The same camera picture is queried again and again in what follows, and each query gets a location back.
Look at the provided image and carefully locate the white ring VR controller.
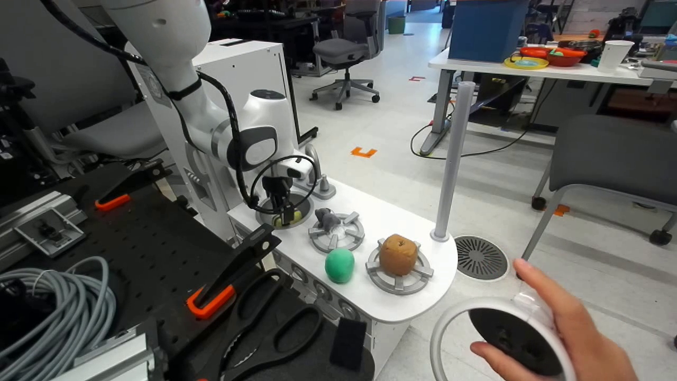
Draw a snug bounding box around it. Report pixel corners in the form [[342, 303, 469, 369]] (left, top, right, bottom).
[[430, 291, 577, 381]]

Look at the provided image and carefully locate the black office chair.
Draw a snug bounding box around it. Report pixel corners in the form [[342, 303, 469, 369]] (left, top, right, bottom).
[[308, 0, 387, 113]]

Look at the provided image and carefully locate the grey toy sink bowl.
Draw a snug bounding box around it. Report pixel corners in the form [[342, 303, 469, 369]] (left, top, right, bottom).
[[254, 198, 313, 233]]

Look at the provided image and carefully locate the orange bowl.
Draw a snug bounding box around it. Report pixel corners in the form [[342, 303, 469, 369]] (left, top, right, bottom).
[[517, 42, 588, 69]]

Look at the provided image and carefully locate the yellow striped plush toy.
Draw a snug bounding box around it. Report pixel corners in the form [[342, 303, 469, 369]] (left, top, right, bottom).
[[284, 204, 313, 227]]

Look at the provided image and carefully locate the light grey chair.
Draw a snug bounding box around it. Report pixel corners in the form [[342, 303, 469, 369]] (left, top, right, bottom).
[[40, 62, 168, 160]]

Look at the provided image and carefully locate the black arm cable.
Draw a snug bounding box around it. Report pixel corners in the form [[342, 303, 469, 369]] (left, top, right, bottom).
[[40, 0, 322, 216]]

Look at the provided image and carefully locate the aluminium extrusion rail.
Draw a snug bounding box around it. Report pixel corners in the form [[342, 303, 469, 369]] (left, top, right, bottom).
[[0, 188, 79, 245]]

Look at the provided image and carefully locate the white vertical pole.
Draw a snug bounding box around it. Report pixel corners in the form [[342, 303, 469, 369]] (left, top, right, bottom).
[[430, 79, 477, 244]]

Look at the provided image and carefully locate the black clamp orange handle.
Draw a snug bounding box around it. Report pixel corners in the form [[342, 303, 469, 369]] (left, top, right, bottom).
[[183, 223, 284, 322], [93, 159, 172, 216]]

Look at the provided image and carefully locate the blue plastic bin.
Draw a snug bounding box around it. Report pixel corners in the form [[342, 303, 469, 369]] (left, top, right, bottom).
[[448, 0, 531, 64]]

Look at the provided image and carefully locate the yellow green plate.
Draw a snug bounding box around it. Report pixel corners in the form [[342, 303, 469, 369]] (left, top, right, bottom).
[[501, 55, 550, 72]]

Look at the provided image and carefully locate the white work table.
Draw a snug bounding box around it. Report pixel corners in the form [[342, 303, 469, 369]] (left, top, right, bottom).
[[411, 48, 677, 157]]

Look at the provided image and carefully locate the round grey floor drain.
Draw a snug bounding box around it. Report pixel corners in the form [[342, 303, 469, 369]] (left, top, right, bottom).
[[453, 235, 510, 282]]

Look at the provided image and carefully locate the grey toy faucet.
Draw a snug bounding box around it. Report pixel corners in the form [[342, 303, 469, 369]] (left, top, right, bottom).
[[299, 125, 338, 202]]

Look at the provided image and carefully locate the green ball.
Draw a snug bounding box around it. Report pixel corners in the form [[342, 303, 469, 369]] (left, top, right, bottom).
[[323, 247, 358, 286]]

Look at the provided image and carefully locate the grey cable bundle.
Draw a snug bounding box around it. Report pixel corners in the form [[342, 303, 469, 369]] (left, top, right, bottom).
[[0, 253, 116, 381]]

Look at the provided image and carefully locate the white cup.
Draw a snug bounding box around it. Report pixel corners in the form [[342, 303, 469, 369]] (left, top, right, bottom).
[[597, 39, 634, 72]]

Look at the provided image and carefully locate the small dark grey toy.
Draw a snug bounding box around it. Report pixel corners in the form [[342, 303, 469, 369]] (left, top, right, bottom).
[[313, 208, 342, 236]]

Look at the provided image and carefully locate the person's bare hand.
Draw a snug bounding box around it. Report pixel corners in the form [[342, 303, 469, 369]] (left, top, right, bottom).
[[467, 256, 640, 381]]

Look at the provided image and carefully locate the crumpled silver foil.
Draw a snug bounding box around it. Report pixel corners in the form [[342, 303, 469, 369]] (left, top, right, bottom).
[[306, 208, 368, 253]]

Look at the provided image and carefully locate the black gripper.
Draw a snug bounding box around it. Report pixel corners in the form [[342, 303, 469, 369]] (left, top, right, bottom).
[[263, 167, 300, 218]]

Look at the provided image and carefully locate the grey visitor chair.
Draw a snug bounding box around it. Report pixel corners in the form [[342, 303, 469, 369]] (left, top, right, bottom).
[[521, 113, 677, 263]]

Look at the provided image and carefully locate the grey plate black part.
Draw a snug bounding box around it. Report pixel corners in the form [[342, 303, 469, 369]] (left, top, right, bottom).
[[12, 208, 88, 259]]

